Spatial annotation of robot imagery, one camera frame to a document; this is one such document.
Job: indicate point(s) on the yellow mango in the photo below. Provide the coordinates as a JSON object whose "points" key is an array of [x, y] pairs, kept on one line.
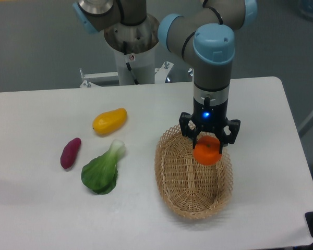
{"points": [[109, 121]]}

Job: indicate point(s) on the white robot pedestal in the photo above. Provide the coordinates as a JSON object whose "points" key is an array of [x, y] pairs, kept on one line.
{"points": [[134, 50]]}

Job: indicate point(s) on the green bok choy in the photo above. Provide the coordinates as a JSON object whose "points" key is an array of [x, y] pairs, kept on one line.
{"points": [[100, 174]]}

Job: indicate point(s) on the oval wicker basket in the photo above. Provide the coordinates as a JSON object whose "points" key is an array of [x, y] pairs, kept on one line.
{"points": [[190, 189]]}

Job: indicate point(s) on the purple sweet potato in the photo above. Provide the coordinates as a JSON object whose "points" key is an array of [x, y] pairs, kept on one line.
{"points": [[70, 152]]}

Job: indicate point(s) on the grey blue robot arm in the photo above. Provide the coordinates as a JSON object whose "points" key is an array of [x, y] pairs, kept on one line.
{"points": [[204, 41]]}

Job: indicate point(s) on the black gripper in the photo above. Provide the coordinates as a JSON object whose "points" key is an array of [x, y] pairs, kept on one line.
{"points": [[212, 119]]}

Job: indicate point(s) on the orange fruit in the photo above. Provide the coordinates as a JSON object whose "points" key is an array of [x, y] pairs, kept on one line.
{"points": [[207, 150]]}

